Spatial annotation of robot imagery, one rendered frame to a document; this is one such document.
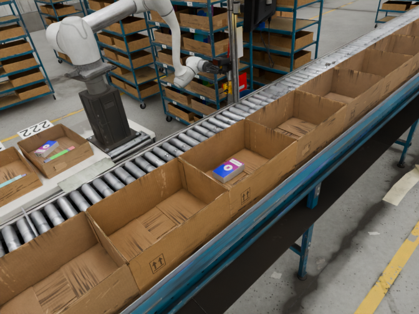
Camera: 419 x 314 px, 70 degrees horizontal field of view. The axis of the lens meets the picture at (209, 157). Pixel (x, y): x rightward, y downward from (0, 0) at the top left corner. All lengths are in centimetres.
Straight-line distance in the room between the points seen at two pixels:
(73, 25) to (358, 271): 212
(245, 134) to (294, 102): 39
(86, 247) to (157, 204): 30
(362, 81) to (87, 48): 151
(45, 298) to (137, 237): 33
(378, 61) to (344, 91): 40
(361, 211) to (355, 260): 45
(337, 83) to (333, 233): 102
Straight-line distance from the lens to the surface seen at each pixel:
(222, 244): 104
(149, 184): 117
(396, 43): 268
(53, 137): 222
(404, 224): 253
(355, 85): 196
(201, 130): 193
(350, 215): 246
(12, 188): 181
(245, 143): 146
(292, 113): 173
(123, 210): 117
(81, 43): 176
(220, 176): 127
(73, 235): 113
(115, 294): 95
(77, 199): 165
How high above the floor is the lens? 174
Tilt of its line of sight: 36 degrees down
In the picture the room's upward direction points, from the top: 7 degrees counter-clockwise
